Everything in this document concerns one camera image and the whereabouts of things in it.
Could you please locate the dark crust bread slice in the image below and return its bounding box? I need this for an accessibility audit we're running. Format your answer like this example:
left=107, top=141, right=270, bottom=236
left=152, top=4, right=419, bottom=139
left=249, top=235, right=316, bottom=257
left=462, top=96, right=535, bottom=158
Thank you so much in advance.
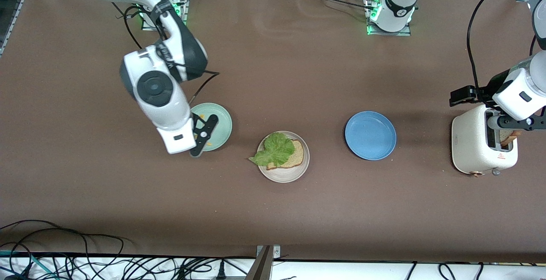
left=499, top=130, right=522, bottom=146

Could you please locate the long black looped cable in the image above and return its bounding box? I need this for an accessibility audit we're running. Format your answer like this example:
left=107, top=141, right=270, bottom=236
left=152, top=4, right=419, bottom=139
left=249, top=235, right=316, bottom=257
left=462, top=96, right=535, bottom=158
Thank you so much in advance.
left=0, top=219, right=124, bottom=268

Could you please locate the grey metal bracket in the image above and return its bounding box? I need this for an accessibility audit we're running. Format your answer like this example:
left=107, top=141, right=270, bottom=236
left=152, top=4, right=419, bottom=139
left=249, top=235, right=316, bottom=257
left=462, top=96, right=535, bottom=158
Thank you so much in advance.
left=245, top=245, right=282, bottom=280

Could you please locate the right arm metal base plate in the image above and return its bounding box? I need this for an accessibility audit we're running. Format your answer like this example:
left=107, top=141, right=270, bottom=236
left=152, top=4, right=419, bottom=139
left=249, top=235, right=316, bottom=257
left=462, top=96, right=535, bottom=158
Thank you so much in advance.
left=141, top=0, right=190, bottom=31

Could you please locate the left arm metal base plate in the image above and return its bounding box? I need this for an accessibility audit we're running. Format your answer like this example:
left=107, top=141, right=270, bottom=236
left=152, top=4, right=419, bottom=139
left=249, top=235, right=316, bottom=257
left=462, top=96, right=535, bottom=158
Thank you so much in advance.
left=365, top=0, right=412, bottom=37

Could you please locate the mint green plate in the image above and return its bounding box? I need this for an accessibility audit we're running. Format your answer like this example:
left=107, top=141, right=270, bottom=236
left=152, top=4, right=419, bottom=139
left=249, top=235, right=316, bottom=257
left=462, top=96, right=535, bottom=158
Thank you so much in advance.
left=190, top=102, right=233, bottom=152

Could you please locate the green lettuce leaf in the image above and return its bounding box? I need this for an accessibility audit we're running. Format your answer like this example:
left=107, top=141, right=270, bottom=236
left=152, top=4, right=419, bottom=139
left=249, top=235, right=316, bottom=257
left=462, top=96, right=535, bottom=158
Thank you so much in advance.
left=249, top=132, right=296, bottom=167

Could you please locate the blue plate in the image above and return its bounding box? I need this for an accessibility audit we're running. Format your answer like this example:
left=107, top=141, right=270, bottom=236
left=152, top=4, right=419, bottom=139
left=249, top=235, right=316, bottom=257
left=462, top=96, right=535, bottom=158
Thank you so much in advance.
left=345, top=110, right=397, bottom=161

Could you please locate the beige plate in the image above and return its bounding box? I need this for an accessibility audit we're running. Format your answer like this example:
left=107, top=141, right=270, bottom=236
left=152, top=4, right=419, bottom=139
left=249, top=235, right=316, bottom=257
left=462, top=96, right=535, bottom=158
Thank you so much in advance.
left=256, top=131, right=310, bottom=185

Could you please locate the white toaster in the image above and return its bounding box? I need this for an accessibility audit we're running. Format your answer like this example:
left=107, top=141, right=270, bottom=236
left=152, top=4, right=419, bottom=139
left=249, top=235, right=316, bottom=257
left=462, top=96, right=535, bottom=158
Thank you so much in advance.
left=451, top=104, right=519, bottom=177

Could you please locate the aluminium table edge rail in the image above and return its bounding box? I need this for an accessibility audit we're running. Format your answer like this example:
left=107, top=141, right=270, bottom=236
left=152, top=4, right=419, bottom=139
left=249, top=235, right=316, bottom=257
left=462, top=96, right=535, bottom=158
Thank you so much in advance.
left=0, top=0, right=22, bottom=57

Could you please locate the teal cable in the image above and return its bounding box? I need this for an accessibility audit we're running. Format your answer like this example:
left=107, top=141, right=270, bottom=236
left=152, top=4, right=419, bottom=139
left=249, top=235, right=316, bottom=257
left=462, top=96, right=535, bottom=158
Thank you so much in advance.
left=0, top=250, right=58, bottom=280

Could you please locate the light crust bread slice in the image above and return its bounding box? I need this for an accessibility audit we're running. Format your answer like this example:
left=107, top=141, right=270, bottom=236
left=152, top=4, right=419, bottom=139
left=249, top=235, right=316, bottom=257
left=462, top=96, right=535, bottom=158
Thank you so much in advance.
left=267, top=139, right=304, bottom=170

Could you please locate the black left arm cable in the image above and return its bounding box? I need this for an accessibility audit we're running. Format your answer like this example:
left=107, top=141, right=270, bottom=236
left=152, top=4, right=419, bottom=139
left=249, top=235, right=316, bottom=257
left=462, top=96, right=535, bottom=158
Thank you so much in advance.
left=466, top=0, right=536, bottom=97

